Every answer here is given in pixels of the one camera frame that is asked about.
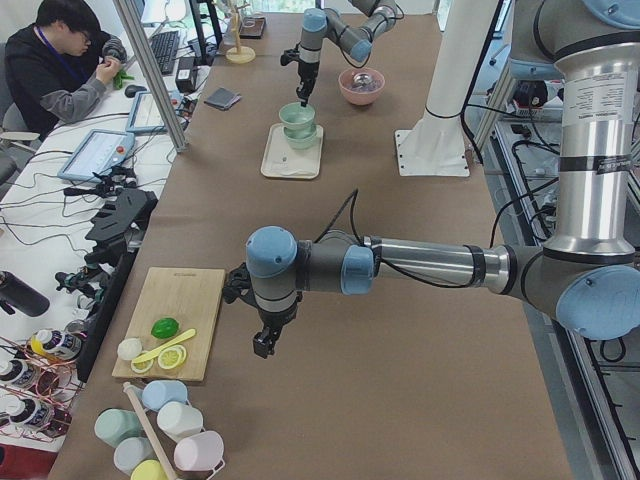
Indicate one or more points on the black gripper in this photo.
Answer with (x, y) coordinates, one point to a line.
(275, 318)
(305, 73)

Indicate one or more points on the green bowl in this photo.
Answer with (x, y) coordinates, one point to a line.
(302, 138)
(297, 116)

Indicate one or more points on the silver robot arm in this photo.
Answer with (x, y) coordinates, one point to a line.
(582, 276)
(319, 24)

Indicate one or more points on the metal ice scoop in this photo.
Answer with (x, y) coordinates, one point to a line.
(362, 82)

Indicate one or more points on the pink bowl with ice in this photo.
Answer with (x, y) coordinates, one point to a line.
(360, 98)

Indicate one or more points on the beige serving tray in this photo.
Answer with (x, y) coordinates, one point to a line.
(282, 161)

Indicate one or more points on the yellow plastic knife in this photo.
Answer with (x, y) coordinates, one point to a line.
(186, 335)

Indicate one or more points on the wooden mug tree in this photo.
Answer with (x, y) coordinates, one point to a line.
(238, 54)

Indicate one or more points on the grey folded cloth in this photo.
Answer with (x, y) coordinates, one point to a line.
(222, 99)

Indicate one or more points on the bamboo cutting board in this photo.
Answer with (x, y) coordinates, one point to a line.
(192, 297)

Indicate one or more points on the green lime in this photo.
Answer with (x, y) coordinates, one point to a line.
(165, 328)

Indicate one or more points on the white cup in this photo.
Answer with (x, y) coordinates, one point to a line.
(179, 421)

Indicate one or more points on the light blue cup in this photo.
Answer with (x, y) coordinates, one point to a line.
(158, 393)

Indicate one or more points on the lower lemon slice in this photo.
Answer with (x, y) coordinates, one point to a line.
(139, 366)

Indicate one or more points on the pink cup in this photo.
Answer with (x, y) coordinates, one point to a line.
(203, 451)

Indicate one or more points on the white garlic bulb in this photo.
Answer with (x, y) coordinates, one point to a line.
(129, 348)

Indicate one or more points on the black keyboard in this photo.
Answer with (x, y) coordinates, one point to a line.
(164, 47)

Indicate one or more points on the grey cup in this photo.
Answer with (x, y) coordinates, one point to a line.
(131, 452)

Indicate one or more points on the yellow cup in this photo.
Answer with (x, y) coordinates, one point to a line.
(150, 469)

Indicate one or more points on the green cup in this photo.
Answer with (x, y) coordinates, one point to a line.
(113, 426)

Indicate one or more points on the upper teach pendant tablet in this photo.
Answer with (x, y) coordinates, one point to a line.
(96, 155)

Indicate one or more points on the seated person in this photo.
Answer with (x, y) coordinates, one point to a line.
(59, 67)

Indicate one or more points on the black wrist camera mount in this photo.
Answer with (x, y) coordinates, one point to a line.
(238, 286)

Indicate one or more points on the white wire cup rack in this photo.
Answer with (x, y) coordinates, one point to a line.
(168, 465)

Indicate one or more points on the aluminium frame post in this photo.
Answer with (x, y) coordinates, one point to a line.
(140, 45)

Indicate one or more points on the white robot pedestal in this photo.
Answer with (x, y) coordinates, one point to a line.
(435, 145)

